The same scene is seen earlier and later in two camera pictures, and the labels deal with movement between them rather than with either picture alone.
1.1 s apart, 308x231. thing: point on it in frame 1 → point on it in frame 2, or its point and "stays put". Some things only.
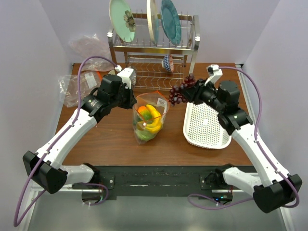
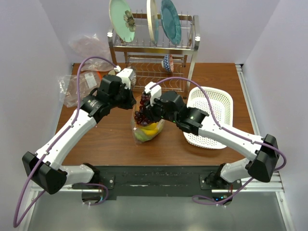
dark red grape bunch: [175, 96] → [143, 117]
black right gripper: [194, 94] → [151, 109]
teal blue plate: [170, 21] stays put
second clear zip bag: [68, 86] stays put
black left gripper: [131, 100] stays put
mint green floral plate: [122, 19] stays put
